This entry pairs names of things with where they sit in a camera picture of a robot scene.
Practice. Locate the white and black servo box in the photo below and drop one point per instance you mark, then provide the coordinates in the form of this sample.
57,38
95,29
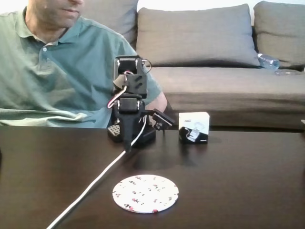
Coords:
194,124

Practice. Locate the black perforated table clamp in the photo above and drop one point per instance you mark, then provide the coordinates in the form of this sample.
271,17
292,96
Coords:
114,132

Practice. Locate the round white floral coaster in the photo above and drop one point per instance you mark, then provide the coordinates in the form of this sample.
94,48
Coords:
145,193

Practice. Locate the person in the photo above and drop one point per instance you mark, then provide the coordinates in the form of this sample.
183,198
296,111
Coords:
59,71

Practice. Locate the wide grey sofa cushion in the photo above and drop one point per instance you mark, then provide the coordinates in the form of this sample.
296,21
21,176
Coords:
195,35

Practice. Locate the grey sofa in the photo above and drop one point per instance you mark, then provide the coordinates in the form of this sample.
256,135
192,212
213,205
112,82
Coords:
226,95

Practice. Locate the clear plastic water bottle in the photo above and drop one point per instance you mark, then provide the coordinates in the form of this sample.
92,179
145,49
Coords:
268,61

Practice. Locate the clear glass dish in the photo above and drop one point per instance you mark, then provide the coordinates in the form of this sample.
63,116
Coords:
287,73

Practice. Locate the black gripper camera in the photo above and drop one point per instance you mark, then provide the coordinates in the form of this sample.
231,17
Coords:
164,119

